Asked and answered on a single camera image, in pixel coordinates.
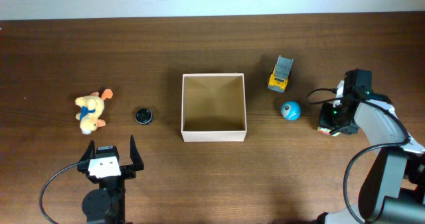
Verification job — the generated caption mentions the colourful puzzle cube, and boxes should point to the colourful puzzle cube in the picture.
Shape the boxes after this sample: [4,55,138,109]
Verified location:
[317,127,340,136]

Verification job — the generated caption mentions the blue ball toy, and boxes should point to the blue ball toy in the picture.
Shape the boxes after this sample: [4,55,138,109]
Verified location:
[281,101,301,121]

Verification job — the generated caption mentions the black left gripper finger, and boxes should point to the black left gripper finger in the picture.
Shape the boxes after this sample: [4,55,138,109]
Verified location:
[80,140,96,162]
[130,135,144,170]

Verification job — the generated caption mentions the beige cardboard box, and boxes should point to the beige cardboard box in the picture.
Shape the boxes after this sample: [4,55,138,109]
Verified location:
[181,73,248,142]

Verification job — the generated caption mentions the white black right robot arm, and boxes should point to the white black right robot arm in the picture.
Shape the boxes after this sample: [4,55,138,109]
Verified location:
[316,93,424,223]

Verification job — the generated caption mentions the yellow grey toy truck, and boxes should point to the yellow grey toy truck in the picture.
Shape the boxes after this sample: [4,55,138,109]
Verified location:
[268,56,294,93]

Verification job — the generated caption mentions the black round lid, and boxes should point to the black round lid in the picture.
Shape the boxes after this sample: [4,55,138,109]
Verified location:
[135,108,153,125]

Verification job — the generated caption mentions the yellow plush duck toy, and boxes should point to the yellow plush duck toy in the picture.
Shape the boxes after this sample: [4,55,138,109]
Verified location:
[75,89,113,135]

